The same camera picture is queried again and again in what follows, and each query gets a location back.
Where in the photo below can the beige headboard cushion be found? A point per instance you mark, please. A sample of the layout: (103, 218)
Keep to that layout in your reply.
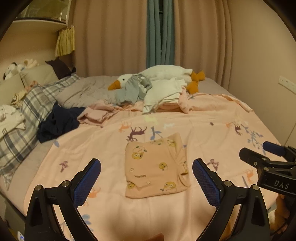
(42, 74)

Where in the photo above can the yellow striped hanging cloth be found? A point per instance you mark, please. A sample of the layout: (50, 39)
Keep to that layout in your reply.
(66, 42)

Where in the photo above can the navy blue garment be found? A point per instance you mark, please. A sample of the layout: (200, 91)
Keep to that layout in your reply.
(59, 122)

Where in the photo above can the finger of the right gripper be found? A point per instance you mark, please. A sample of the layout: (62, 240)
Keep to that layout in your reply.
(287, 152)
(259, 161)

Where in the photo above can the pink crumpled garment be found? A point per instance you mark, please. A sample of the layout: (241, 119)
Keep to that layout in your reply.
(98, 113)

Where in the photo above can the right hand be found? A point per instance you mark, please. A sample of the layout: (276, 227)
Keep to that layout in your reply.
(278, 218)

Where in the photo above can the teal curtain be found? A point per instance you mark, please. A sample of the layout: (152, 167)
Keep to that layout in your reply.
(160, 33)

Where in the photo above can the white wall shelf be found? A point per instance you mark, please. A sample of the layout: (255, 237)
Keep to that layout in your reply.
(50, 16)

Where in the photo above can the white folded garment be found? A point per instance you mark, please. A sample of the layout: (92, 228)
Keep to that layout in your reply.
(163, 91)

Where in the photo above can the grey small garment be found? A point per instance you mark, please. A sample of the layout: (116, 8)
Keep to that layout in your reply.
(130, 88)

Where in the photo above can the left hand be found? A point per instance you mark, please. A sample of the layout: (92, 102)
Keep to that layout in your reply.
(158, 237)

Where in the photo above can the pink printed duvet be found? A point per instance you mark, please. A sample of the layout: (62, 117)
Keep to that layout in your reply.
(215, 130)

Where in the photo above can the wall power socket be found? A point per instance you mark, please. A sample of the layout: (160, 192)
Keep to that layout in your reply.
(291, 86)

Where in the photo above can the peach duck print shirt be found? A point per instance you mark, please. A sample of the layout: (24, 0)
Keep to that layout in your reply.
(156, 167)

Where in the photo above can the pink garment under white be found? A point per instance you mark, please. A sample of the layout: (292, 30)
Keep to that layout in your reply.
(182, 105)

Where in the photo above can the plush toys on headboard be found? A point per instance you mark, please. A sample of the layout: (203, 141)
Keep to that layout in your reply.
(14, 68)

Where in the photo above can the dark brown cushion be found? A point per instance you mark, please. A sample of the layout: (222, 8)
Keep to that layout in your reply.
(60, 68)

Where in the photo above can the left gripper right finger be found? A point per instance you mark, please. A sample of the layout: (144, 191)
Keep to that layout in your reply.
(252, 220)

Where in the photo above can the white clothes on pillow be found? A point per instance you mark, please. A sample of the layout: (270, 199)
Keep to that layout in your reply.
(11, 119)

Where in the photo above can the plaid pillow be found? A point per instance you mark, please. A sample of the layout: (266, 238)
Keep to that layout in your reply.
(37, 105)

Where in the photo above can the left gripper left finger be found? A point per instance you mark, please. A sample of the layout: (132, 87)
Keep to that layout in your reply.
(41, 220)

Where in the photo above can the white goose plush toy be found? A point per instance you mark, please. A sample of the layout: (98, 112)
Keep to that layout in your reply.
(160, 72)

